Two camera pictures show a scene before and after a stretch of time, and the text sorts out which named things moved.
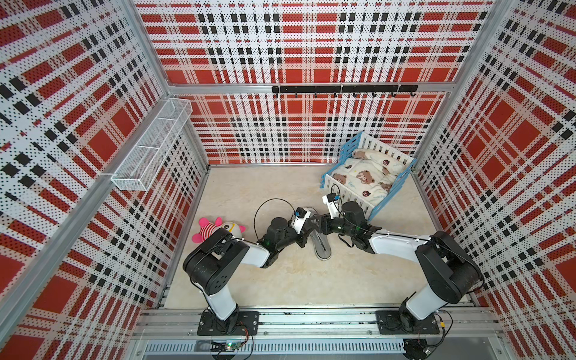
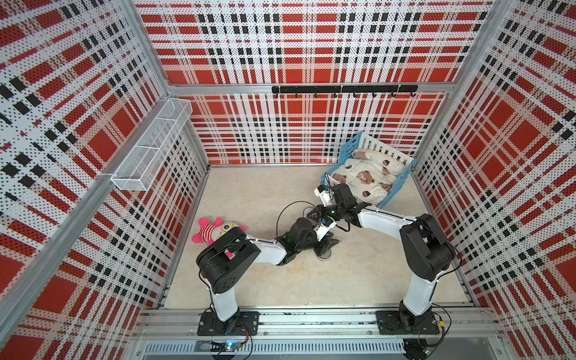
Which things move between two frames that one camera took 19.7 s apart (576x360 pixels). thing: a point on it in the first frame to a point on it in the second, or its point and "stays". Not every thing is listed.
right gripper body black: x=335 y=226 to x=334 y=211
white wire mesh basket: x=139 y=166 stays
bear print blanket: x=369 y=176 stays
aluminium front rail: x=315 y=325 stays
